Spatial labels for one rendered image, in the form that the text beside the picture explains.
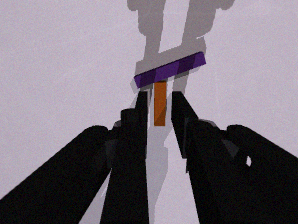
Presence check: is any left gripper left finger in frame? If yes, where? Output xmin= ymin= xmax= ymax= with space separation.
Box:
xmin=0 ymin=91 xmax=149 ymax=224

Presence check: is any purple rod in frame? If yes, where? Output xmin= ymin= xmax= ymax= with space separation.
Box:
xmin=134 ymin=51 xmax=206 ymax=88

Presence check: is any orange rod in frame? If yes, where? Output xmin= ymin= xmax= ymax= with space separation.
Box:
xmin=154 ymin=81 xmax=166 ymax=126

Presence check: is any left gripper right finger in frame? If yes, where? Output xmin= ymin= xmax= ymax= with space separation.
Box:
xmin=171 ymin=91 xmax=298 ymax=224

